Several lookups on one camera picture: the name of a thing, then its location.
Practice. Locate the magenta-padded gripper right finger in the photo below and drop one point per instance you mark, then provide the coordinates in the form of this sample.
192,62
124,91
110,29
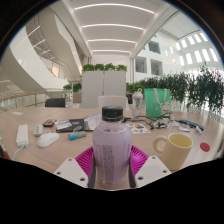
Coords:
141,163

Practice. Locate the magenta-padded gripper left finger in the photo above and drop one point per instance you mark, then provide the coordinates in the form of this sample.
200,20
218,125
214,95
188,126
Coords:
81,161

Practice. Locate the purple drink bottle black cap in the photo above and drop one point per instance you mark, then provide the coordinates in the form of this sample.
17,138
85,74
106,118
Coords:
111,150

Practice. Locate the teal tube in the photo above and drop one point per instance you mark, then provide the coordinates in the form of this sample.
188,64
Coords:
77,135

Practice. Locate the black folder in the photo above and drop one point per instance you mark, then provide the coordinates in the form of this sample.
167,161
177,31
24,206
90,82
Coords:
71,128

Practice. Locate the colourful sticker sheet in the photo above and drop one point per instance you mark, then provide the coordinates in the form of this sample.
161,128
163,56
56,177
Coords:
138,128

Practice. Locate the pale yellow mug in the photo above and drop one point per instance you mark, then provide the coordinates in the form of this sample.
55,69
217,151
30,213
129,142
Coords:
176,150

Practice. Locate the notebook with white paper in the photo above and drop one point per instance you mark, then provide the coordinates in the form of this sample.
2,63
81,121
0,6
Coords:
91,122

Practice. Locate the white computer mouse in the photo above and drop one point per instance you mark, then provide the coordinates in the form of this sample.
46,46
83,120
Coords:
47,139

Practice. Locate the small red black case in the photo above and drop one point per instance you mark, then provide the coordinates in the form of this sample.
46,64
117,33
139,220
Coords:
49,122

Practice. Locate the small grey oval device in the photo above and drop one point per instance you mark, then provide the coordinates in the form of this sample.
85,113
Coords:
38,130

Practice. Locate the white packet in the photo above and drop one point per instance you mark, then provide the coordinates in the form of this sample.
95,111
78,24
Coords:
184,128

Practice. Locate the clear plastic bottle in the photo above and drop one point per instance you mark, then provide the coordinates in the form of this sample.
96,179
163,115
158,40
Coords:
137,105

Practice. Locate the green tote bag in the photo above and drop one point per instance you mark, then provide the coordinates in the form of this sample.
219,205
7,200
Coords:
155,103

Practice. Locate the dark blue keyboard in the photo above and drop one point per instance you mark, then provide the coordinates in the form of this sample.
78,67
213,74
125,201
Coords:
190,124

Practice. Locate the black chair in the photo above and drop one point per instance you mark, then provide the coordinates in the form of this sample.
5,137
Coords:
55,102

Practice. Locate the flat round red coaster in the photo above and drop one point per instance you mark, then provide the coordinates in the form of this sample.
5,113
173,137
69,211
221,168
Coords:
205,147

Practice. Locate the white chair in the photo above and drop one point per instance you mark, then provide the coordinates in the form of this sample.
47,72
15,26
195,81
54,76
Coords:
111,101

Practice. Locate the planter box with plants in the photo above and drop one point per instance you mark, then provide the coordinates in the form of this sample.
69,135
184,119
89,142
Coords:
131,88
76,91

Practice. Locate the white cabinet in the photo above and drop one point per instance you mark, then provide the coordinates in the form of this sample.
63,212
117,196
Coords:
100,86

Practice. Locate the white paper sheet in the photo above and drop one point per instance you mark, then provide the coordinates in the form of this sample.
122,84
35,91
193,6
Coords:
16,113

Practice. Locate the glass railing wooden handrail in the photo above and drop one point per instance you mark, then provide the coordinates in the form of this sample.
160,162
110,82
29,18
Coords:
23,95

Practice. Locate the row of green trees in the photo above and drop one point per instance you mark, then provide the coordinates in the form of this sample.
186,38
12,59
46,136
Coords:
196,88

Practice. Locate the green plants atop cabinet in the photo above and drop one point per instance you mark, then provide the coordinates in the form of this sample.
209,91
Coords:
105,67

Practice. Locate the ceiling light strips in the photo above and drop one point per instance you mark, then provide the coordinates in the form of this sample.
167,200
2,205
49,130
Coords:
111,26

